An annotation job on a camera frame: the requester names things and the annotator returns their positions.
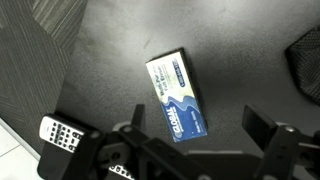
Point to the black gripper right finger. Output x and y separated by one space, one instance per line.
258 125

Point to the black cloth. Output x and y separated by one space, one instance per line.
306 66

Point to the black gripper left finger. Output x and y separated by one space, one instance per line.
138 118

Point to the remote control with white face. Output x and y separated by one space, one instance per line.
58 131

